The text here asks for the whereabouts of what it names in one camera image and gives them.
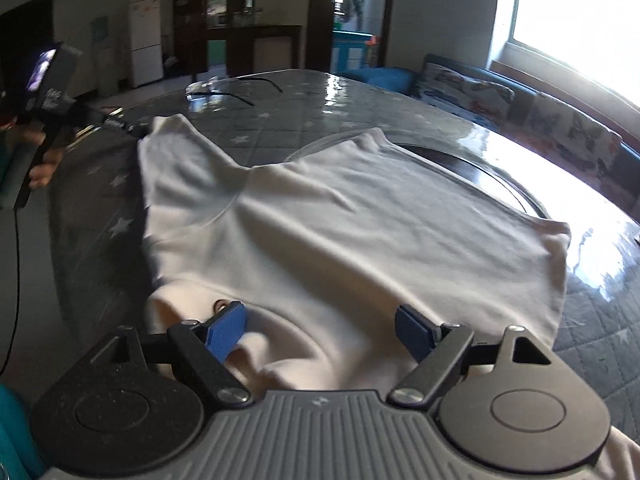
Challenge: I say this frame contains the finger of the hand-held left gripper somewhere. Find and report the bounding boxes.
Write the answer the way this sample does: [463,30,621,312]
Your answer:
[74,101,151,142]

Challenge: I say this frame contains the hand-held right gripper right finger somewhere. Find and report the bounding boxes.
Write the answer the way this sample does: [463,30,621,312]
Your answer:
[387,305,557,408]

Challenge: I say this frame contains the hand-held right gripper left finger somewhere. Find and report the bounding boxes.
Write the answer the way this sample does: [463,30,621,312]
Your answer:
[92,300,254,409]

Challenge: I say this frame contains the white t-shirt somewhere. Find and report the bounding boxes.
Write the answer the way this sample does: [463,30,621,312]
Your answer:
[136,114,640,480]

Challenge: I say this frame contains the person's left hand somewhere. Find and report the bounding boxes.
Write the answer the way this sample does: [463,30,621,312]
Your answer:
[0,119,65,192]

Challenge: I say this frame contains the white refrigerator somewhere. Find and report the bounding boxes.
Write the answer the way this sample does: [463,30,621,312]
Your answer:
[128,0,164,89]

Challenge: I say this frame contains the rimless eyeglasses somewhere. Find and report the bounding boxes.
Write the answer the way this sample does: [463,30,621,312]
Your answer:
[185,75,284,109]

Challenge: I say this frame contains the dark wooden cabinet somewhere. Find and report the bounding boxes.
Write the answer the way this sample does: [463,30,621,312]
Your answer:
[172,0,304,78]

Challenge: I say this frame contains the round black induction cooktop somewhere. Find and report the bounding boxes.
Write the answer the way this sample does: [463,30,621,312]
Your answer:
[395,142,551,221]

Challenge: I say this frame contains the person's teal clothing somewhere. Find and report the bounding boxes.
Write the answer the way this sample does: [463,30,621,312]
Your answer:
[0,384,48,480]

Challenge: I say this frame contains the wide butterfly print cushion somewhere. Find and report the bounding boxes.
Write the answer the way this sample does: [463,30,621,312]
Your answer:
[419,62,516,123]

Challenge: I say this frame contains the blue sofa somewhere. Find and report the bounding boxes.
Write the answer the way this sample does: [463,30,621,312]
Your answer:
[357,52,640,211]

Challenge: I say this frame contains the square butterfly print cushion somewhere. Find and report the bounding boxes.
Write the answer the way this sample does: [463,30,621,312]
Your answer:
[520,91,623,173]

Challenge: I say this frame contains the blue cabinet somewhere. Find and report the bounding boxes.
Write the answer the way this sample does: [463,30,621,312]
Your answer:
[331,30,387,75]

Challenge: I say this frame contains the window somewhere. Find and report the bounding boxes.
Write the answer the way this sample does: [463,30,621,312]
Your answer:
[510,0,640,103]

